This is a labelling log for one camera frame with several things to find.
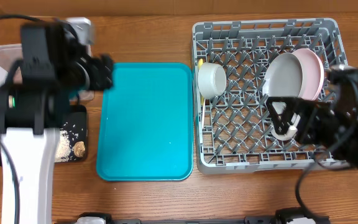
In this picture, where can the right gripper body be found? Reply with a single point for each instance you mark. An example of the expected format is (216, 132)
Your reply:
(317, 124)

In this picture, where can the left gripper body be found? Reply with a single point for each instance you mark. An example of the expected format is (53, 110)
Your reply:
(99, 74)

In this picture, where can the grey plate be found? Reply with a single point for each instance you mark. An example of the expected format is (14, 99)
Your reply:
(284, 77)

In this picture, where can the pink plate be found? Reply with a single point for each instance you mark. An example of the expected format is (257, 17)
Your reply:
(313, 72)

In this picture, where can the golden food scrap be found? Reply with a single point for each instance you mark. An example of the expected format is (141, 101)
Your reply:
(79, 149)

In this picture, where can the grey bowl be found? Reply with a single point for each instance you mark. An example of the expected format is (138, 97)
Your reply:
(211, 80)

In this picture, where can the white rice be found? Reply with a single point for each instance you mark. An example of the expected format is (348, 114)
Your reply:
(68, 137)

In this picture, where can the yellow plastic spoon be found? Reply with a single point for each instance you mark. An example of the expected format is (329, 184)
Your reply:
(200, 62)

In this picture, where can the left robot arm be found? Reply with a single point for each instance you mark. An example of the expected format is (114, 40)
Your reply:
(34, 100)

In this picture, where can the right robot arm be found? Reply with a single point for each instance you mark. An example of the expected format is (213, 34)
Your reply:
(345, 109)

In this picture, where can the grey dishwasher rack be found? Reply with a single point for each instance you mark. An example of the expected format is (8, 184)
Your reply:
(237, 134)

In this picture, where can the black waste tray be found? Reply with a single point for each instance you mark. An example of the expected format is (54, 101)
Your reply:
(78, 116)

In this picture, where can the teal serving tray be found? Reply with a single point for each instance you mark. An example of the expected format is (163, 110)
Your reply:
(146, 127)

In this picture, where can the clear plastic bin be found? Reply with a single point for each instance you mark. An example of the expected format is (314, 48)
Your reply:
(8, 55)

